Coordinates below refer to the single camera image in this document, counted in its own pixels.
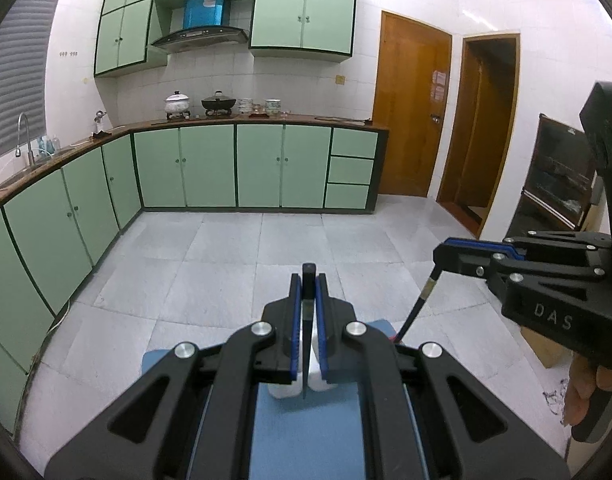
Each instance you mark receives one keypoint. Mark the white kettle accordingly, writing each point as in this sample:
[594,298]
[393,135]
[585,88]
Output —
[100,122]

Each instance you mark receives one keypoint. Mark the stacked bowls and jars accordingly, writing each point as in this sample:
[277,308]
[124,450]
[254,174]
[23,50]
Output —
[258,107]

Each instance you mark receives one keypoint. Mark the white lidded pot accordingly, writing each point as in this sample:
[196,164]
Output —
[177,105]

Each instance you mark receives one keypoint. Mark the person's right hand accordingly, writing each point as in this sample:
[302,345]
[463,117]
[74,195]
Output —
[578,390]

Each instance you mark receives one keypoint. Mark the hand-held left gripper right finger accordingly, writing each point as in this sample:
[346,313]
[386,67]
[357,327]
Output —
[322,330]

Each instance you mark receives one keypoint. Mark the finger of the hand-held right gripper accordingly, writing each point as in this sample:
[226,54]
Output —
[478,243]
[461,261]

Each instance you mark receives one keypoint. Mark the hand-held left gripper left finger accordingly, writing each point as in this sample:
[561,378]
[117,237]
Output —
[296,330]

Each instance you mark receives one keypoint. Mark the grey window blind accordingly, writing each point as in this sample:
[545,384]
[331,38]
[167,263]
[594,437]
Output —
[16,75]

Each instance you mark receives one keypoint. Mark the white utensil holder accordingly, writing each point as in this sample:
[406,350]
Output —
[313,360]

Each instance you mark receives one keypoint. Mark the black thin brush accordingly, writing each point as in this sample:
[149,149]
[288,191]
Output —
[421,300]

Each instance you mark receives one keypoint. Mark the metal sink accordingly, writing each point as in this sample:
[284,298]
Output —
[13,179]

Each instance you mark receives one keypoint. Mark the closed wooden door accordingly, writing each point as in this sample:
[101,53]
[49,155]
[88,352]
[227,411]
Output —
[406,110]

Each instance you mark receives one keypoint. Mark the range hood with blue box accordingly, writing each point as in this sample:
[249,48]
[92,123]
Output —
[203,22]

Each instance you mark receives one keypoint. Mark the open wooden doorway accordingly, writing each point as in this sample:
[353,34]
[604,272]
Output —
[481,135]

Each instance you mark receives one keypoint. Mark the green wall cabinets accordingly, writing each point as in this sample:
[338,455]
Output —
[301,15]

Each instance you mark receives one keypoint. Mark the bottles beside sink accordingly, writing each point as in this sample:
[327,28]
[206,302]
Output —
[50,145]

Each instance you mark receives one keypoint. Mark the blue mat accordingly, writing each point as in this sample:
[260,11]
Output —
[306,440]

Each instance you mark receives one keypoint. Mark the paper notices on door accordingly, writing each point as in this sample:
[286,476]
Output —
[438,85]

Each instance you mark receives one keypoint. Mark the black wok with lid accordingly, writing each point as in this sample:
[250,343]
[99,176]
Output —
[218,105]

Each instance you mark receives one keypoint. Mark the green base cabinets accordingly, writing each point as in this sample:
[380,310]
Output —
[206,167]

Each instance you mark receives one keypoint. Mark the metal faucet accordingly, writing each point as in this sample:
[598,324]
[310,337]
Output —
[25,135]

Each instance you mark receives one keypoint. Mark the black glass cabinet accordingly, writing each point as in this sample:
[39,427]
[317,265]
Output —
[556,180]

